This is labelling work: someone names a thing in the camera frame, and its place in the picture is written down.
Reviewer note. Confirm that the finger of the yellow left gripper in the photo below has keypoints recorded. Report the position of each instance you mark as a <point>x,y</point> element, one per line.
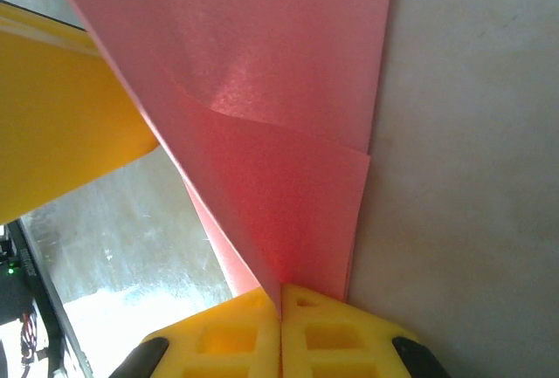
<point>57,112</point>

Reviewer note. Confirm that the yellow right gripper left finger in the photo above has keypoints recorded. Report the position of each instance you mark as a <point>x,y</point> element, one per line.
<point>227,338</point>

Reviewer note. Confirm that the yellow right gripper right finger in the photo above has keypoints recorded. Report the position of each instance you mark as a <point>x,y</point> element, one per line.
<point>332,338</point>

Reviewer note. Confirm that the pink square paper sheet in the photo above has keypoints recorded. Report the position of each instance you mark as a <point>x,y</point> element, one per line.
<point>271,90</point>

